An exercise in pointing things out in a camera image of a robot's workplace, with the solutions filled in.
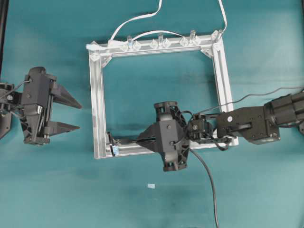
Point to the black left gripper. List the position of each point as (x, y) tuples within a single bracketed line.
[(35, 106)]

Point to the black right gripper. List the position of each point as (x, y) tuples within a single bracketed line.
[(169, 131)]

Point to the tall aluminium post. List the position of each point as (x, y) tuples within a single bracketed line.
[(192, 36)]

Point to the aluminium extrusion frame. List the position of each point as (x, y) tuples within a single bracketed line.
[(126, 83)]

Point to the corner aluminium post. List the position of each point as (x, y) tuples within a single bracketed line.
[(219, 35)]

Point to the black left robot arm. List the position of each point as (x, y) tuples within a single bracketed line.
[(10, 98)]

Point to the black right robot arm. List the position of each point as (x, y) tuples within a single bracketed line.
[(256, 124)]

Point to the middle aluminium post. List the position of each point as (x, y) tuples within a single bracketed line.
[(160, 40)]

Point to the small blue tape piece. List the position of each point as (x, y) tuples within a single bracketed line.
[(151, 186)]

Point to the short aluminium post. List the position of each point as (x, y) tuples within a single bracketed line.
[(130, 42)]

